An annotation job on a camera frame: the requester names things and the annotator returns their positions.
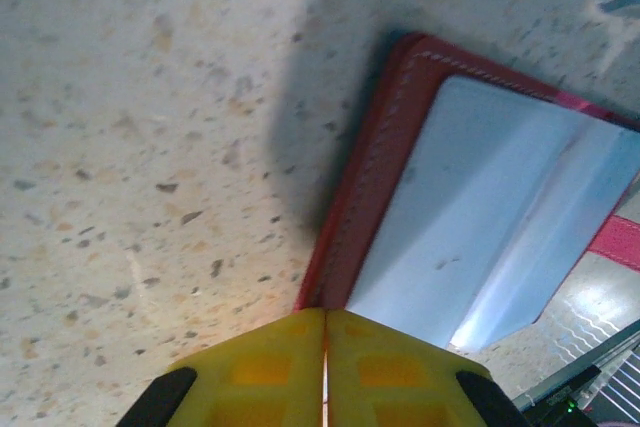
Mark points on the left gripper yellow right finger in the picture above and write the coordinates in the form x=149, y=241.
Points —
x=390, y=377

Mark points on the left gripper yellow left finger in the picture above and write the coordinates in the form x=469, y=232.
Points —
x=260, y=377

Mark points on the red card holder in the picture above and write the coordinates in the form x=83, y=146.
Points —
x=475, y=197

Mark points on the black controller box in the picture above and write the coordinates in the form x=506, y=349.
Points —
x=560, y=412

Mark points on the aluminium frame rail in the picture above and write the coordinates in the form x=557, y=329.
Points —
x=590, y=369

